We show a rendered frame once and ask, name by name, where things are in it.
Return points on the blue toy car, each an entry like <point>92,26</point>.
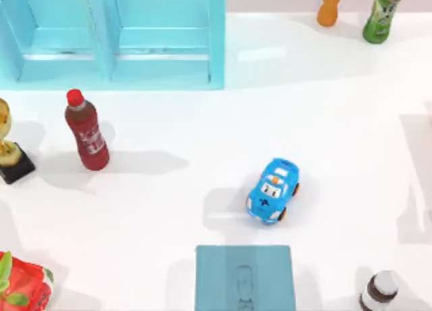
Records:
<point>271,193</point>

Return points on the light blue rack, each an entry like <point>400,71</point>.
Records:
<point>162,37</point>

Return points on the red bottle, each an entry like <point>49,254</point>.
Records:
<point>87,135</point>

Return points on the orange bottle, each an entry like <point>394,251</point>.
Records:
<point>327,11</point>

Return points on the gold trophy with black base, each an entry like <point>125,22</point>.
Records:
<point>8,152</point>

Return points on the green bottle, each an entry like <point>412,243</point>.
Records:
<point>381,17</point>

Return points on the brown and white bottle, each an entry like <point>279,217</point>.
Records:
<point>378,292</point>

